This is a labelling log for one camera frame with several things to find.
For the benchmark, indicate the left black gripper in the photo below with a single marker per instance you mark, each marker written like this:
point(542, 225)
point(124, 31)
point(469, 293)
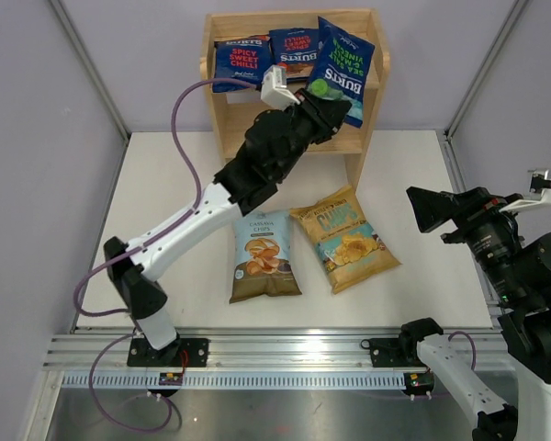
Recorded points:
point(325, 115)

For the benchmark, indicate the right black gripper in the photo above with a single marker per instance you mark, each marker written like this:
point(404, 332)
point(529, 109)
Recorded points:
point(472, 208)

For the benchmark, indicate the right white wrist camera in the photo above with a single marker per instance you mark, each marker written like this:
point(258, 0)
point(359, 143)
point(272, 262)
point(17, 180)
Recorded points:
point(538, 195)

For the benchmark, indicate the light blue cassava chips bag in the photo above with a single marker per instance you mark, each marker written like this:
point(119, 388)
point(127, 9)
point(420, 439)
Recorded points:
point(262, 257)

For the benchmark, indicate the aluminium frame post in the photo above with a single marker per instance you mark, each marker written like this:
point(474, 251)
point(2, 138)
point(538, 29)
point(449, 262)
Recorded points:
point(63, 17)
point(496, 47)

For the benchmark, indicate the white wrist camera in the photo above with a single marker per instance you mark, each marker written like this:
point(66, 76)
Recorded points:
point(538, 195)
point(274, 92)

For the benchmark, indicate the yellow kettle chips bag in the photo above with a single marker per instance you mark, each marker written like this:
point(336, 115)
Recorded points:
point(348, 247)

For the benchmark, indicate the right aluminium frame post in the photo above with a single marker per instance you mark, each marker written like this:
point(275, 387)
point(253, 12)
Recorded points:
point(496, 47)

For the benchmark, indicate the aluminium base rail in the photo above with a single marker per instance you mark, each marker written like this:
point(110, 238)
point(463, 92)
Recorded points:
point(236, 359)

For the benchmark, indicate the blue green Burts vinegar bag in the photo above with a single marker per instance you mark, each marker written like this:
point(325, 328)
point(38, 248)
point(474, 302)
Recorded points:
point(342, 66)

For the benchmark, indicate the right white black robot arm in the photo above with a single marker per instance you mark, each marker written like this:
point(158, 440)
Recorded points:
point(521, 277)

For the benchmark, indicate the blue Burts chilli bag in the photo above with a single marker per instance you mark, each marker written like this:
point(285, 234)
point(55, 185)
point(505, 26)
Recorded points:
point(244, 59)
point(296, 50)

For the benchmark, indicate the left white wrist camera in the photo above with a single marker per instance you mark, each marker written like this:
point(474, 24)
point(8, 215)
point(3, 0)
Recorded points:
point(274, 92)

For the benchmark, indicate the wooden two-tier shelf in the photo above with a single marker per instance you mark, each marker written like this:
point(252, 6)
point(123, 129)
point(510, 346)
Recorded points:
point(232, 113)

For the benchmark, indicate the left aluminium frame post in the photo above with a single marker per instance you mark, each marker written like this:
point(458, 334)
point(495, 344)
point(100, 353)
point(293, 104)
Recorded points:
point(63, 17)

